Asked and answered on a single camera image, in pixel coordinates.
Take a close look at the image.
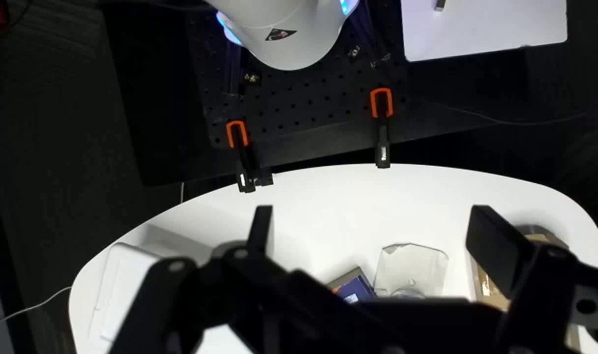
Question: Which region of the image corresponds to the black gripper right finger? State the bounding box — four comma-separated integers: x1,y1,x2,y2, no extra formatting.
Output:
464,205,598,354

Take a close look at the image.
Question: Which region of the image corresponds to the white rectangular panel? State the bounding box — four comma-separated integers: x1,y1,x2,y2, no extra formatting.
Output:
399,0,569,63

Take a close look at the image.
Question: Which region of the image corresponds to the black perforated mounting board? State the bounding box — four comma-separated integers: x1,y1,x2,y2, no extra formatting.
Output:
203,46,531,171

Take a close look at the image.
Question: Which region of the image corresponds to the black orange bar clamp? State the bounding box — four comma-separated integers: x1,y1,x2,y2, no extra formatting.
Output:
222,118,276,195
366,85,398,171

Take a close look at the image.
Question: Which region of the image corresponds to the thin white cable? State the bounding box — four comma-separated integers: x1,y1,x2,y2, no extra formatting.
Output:
0,286,75,331

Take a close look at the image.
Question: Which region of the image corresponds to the white plastic container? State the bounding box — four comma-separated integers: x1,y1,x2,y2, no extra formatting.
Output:
81,225,213,354

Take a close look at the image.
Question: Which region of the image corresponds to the blue hardcover book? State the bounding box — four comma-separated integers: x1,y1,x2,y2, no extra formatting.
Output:
327,264,380,307

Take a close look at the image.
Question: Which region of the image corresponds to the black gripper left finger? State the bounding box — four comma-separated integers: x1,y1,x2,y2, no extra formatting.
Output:
108,205,380,354

